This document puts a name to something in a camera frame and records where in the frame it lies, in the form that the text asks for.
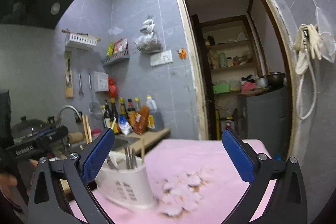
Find white wall box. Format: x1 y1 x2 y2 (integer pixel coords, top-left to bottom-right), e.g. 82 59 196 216
93 72 109 92

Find white wall socket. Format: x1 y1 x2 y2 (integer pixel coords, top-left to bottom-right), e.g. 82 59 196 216
150 51 173 67

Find green box on shelf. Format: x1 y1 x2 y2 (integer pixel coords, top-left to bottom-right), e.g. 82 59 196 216
213 84 230 94

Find yellow cap sauce bottle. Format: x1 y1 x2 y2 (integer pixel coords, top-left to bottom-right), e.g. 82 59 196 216
119 97 127 117

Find orange snack bag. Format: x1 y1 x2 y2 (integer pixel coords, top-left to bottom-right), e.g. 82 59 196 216
133 106 149 135

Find steel spoon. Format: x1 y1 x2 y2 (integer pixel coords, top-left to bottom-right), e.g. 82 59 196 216
106 155 118 170

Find grey wall shelf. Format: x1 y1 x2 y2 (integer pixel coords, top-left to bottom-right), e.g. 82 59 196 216
102 49 129 66

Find wire strainer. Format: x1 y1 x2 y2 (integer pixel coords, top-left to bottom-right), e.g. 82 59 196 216
88 74 104 120

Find clear plastic bag on hook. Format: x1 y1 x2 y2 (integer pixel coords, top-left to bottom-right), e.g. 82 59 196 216
312 0 335 64

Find white seasoning bag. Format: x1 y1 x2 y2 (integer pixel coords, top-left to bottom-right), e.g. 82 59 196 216
118 114 133 136

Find chrome faucet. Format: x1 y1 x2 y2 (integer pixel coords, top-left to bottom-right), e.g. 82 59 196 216
58 105 82 125

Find steel fork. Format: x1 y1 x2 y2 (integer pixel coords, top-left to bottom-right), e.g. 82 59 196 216
131 148 137 169

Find red plastic bag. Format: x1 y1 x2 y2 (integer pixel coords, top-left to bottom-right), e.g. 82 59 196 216
108 77 118 98

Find large oil jug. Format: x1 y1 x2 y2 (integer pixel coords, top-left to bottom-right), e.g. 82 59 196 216
146 95 164 132

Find hanging bag of dried goods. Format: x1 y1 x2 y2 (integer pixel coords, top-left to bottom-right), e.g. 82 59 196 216
134 16 163 54

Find wooden chopstick two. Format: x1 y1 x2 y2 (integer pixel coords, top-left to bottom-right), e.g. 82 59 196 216
81 114 89 144

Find wooden shelf unit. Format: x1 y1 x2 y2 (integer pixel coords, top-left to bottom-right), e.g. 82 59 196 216
197 15 261 140

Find dark soy sauce bottle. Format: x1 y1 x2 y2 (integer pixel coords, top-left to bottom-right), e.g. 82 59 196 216
110 98 120 134

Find white wall rack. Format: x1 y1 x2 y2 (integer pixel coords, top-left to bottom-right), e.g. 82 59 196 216
62 29 101 51

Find white plastic utensil holder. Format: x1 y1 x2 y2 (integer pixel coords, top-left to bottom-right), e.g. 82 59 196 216
95 151 157 210

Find black pot on cabinet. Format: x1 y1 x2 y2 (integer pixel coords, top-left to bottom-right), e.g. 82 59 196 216
266 72 285 89

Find white rubber gloves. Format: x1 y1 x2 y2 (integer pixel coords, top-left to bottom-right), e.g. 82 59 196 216
293 24 322 75

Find wooden chopstick one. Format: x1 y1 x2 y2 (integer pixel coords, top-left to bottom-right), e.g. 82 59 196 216
83 115 92 143

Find grey cabinet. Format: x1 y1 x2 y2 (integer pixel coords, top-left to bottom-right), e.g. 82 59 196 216
236 87 290 159

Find orange wall hook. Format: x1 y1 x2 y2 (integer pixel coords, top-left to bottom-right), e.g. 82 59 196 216
178 48 187 60

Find pink floral tablecloth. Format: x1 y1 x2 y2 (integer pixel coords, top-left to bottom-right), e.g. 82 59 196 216
68 138 277 224

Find wooden knife holder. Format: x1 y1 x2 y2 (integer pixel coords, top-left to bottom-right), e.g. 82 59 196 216
64 51 74 98

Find left hand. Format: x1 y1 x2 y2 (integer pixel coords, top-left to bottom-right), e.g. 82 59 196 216
1 159 38 207

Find white hose coil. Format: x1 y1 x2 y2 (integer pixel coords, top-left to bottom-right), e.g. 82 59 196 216
295 29 318 121

